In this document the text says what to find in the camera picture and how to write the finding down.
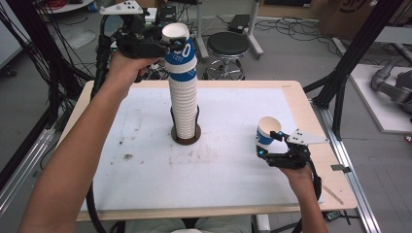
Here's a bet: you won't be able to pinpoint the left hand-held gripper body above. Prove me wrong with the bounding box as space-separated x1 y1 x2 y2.
98 0 170 60

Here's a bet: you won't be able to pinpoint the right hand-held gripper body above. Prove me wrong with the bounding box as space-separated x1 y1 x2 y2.
265 128 330 170

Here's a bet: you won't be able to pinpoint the blue white paper cup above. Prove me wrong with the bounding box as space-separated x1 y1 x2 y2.
255 116 283 153
160 21 198 74

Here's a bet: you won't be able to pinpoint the stack of paper cups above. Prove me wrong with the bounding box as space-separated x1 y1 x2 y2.
168 62 199 140

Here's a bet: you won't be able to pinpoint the brown round cup holder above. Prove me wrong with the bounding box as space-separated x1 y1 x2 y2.
169 105 202 147

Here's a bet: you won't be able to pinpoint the person's right hand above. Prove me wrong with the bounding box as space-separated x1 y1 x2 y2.
279 164 315 192

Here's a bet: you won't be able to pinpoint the person's left hand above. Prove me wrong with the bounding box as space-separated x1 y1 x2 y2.
106 50 160 96

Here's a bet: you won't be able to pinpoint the white table mat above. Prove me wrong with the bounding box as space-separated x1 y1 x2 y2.
80 86 325 212

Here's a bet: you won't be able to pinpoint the black tape piece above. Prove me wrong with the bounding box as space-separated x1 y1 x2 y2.
330 163 352 175

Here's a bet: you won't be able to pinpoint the black round stool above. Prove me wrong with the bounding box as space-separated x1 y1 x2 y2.
205 31 251 82

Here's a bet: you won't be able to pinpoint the thin wooden stick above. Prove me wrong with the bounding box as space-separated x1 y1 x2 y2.
323 185 345 206

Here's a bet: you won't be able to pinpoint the black flat box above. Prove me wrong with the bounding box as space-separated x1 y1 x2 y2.
227 14 251 34

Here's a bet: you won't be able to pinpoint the green circuit board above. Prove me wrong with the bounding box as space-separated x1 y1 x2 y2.
323 210 345 221

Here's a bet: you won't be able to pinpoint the white stand legs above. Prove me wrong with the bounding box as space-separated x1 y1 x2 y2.
193 0 265 61

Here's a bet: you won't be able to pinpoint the white round table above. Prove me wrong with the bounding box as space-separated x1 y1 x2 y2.
36 0 95 15

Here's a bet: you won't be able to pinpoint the white floor board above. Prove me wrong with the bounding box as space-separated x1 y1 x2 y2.
349 63 412 135

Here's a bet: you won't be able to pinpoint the person's legs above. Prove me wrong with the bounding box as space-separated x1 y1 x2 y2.
125 215 253 233

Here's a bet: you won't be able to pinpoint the cardboard box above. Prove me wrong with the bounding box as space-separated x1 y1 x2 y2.
318 0 378 41

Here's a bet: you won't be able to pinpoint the right hand-held gripper cable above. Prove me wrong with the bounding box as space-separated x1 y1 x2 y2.
291 151 325 233

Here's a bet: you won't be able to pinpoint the hand-held gripper cable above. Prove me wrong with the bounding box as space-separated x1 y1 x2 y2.
291 151 325 233
85 14 115 233

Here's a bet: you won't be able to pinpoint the left hand-held gripper cable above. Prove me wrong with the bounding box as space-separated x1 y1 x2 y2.
85 14 115 233

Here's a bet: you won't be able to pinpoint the aluminium rail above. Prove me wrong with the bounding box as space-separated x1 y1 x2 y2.
319 102 383 233
0 126 56 216

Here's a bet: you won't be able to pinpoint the black metal frame post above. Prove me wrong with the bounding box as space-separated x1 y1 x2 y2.
303 0 406 141
5 0 95 130

